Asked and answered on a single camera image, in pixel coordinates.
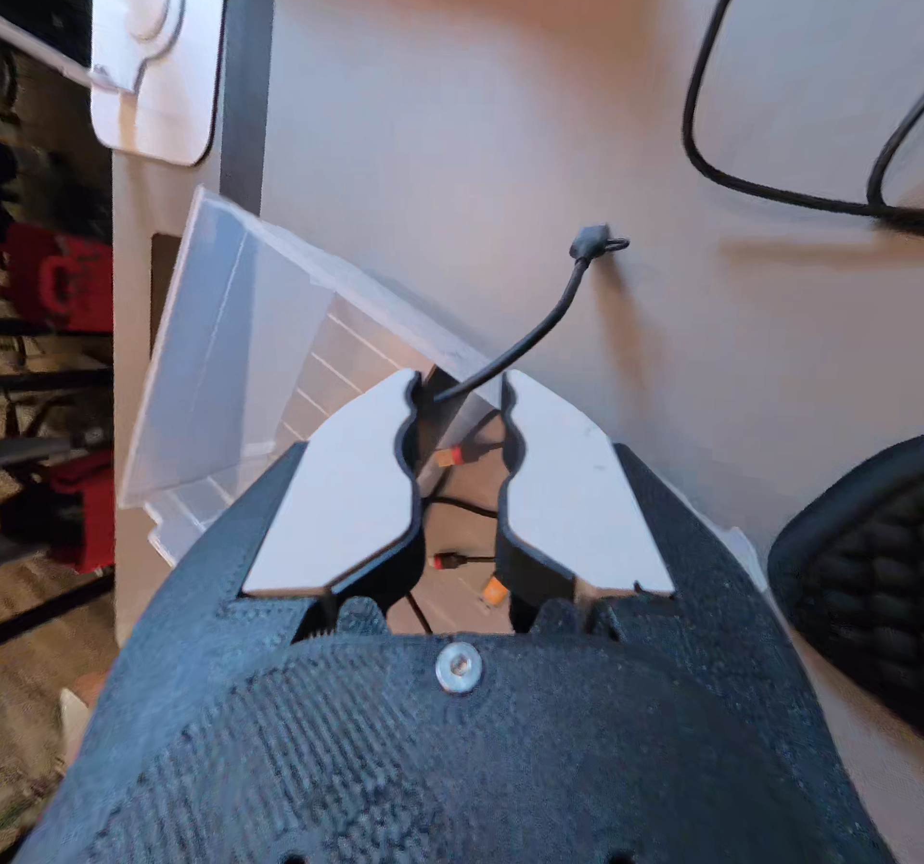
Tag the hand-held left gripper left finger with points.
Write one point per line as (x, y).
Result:
(339, 510)

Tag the long black tape strip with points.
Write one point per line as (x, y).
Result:
(249, 85)

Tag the black textured armrest pad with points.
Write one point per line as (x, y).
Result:
(859, 575)

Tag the clear plastic bin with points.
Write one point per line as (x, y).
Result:
(216, 373)

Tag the slim grey usb hub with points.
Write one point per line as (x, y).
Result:
(433, 384)

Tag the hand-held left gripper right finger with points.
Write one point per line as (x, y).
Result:
(577, 510)

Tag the red bag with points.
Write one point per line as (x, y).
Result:
(65, 279)
(83, 510)

